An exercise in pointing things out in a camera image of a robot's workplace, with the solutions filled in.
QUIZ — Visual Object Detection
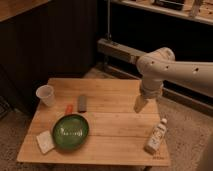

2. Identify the green ceramic bowl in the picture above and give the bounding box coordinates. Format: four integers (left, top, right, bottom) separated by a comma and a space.
52, 114, 89, 150

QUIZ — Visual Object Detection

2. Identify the metal vertical pole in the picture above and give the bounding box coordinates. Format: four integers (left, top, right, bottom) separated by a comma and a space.
107, 0, 111, 41

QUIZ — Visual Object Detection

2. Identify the wooden table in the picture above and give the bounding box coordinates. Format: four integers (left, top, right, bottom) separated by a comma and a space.
17, 78, 170, 166

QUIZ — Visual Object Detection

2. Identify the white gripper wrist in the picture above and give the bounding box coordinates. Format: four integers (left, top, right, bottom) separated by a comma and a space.
134, 83, 163, 113

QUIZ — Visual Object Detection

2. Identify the clear plastic cup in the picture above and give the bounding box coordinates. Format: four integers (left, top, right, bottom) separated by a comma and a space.
36, 85, 55, 107

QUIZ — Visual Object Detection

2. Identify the grey baseboard rail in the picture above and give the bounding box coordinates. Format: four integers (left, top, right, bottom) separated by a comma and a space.
97, 38, 213, 117

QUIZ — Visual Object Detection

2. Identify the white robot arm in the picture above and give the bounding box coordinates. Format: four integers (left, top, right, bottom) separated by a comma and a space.
134, 47, 213, 113

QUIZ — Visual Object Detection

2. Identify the small orange object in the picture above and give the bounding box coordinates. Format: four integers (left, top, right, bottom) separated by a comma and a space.
65, 105, 73, 115

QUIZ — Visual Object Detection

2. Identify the dark grey rectangular block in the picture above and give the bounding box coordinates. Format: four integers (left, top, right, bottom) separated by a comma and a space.
77, 95, 87, 112

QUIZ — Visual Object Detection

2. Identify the white sponge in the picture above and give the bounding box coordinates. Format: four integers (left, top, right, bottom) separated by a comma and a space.
36, 131, 54, 154

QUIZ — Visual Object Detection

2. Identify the wooden shelf with items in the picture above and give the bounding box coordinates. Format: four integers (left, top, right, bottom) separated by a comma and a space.
112, 0, 213, 26

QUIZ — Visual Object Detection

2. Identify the white plastic bottle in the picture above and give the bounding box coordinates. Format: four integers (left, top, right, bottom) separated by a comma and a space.
144, 118, 167, 155

